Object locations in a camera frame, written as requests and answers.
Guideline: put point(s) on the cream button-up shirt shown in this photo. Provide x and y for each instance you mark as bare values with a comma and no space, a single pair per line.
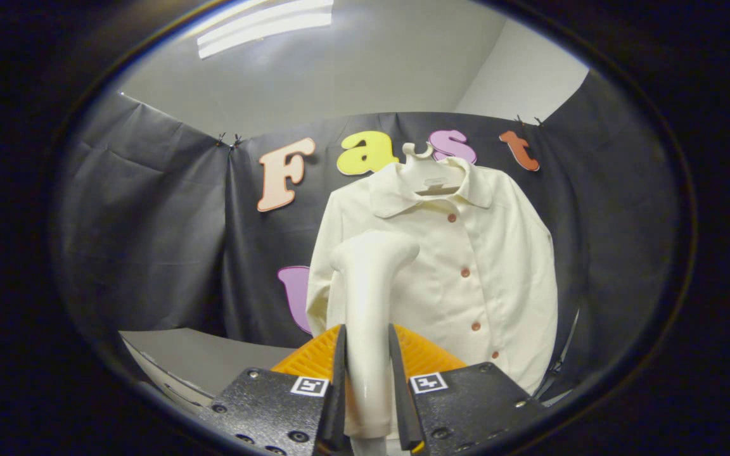
466,278

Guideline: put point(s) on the white garment steamer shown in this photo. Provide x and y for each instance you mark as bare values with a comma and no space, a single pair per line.
368,304

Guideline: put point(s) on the black backdrop cloth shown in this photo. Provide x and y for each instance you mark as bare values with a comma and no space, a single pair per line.
149,221

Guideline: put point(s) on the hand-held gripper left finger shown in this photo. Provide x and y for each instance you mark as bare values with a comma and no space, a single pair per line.
333,405

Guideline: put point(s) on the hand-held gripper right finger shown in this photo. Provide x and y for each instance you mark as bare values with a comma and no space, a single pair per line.
403,405

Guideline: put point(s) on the grey cabinet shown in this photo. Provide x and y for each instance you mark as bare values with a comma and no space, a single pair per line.
206,358

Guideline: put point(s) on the white clothes hanger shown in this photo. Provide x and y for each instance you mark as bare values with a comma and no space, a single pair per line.
431,171

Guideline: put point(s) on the ceiling light panel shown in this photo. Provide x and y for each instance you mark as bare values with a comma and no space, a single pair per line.
263,25

